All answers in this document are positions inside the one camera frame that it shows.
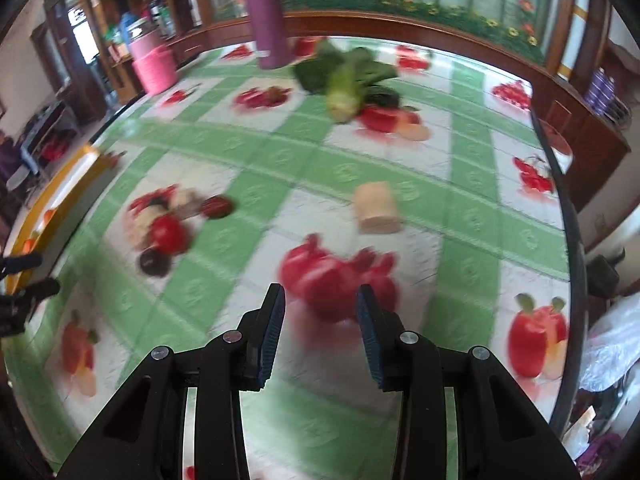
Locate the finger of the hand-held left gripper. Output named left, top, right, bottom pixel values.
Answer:
left=0, top=253, right=43, bottom=281
left=17, top=279, right=61, bottom=306

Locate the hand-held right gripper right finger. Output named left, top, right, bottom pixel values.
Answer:
left=355, top=284, right=583, bottom=480

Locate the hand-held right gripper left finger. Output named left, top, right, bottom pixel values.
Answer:
left=57, top=282, right=287, bottom=480

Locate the yellow tray with white liner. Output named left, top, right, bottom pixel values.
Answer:
left=10, top=145, right=123, bottom=261

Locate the large beige sugarcane chunk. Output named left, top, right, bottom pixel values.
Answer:
left=353, top=181, right=404, bottom=235

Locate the red tomato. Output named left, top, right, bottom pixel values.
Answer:
left=150, top=215, right=191, bottom=253

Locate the small dark red fruit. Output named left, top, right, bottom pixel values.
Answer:
left=202, top=195, right=236, bottom=220

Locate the green fruit-print tablecloth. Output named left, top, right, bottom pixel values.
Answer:
left=0, top=35, right=576, bottom=480

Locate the pink plastic bucket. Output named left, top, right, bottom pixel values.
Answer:
left=131, top=44, right=180, bottom=95

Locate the white plastic bag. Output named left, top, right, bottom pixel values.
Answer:
left=575, top=295, right=640, bottom=393

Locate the purple cloth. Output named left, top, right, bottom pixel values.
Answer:
left=570, top=432, right=626, bottom=476

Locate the green bok choy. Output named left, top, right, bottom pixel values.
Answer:
left=292, top=40, right=401, bottom=123

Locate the wooden shelf unit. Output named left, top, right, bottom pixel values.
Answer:
left=30, top=0, right=211, bottom=126

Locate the wooden cabinet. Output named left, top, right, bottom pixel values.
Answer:
left=545, top=0, right=633, bottom=211

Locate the tall purple thermos bottle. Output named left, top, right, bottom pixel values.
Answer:
left=237, top=0, right=291, bottom=70

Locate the wire basket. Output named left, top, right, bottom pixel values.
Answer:
left=605, top=95, right=632, bottom=128

